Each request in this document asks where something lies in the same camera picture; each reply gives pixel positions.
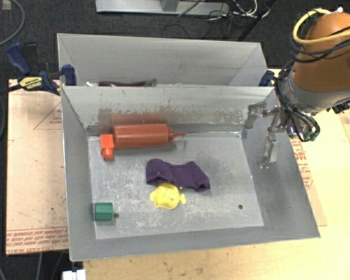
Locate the green cube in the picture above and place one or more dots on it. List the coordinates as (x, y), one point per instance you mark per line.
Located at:
(103, 211)

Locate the yellow toy fish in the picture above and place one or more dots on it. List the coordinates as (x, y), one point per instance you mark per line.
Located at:
(166, 197)

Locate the grey metal bin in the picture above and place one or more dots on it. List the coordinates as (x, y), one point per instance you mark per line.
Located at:
(178, 214)

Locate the brown cardboard board, red print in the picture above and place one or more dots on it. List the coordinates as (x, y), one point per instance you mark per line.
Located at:
(35, 171)

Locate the orange plastic block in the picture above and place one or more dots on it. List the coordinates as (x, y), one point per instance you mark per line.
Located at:
(107, 146)

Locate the purple cloth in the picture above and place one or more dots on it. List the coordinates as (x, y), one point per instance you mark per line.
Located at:
(175, 174)

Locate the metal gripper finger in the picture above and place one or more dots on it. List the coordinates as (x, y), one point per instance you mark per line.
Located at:
(270, 152)
(252, 114)

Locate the red-brown squeeze bottle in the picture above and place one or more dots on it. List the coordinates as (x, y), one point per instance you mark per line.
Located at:
(140, 136)

